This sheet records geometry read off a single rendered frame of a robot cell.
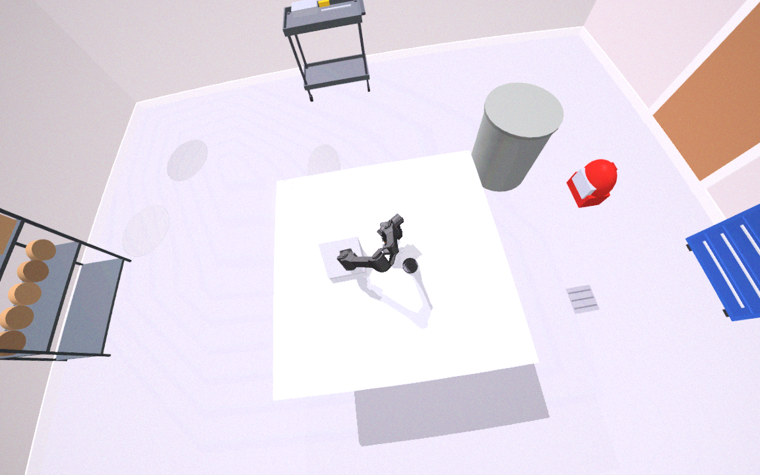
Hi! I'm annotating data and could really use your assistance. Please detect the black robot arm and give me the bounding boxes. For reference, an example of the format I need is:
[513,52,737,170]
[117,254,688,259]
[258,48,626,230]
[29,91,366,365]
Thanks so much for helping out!
[336,213,404,272]

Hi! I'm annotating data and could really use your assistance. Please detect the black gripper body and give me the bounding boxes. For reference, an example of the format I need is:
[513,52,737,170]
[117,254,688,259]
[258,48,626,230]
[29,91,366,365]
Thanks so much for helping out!
[380,222,390,255]

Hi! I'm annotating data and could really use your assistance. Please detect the dark grey round pedestal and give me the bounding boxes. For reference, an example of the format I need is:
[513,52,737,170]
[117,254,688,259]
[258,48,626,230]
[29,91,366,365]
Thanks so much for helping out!
[402,258,418,274]

